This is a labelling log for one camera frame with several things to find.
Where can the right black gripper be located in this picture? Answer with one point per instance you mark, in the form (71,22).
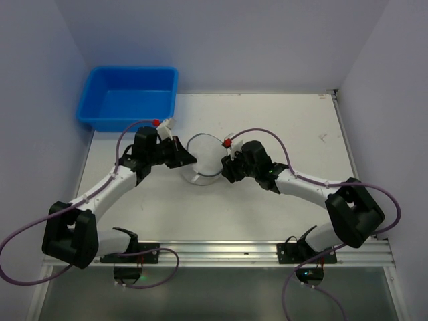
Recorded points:
(235,166)

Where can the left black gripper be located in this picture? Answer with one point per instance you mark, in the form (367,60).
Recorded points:
(173,151)

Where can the white mesh laundry bag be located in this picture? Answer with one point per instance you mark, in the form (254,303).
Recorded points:
(208,150)

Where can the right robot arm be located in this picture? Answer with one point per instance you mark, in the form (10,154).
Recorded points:
(353,212)

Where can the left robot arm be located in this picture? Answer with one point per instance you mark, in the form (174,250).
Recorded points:
(71,232)

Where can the blue plastic bin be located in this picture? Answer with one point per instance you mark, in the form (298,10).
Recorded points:
(114,97)

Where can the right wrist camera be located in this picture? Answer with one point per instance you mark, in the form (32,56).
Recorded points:
(233,145)

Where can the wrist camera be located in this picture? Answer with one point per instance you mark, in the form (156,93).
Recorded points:
(164,129)
(233,145)

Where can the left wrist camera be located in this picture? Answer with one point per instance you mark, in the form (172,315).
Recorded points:
(164,129)

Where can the aluminium mounting rail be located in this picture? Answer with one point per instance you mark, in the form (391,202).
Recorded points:
(262,254)

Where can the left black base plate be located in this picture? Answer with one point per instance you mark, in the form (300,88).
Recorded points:
(143,253)

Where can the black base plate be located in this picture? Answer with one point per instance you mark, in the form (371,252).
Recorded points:
(294,251)
(143,253)

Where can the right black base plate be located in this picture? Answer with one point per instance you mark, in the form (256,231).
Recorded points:
(294,251)

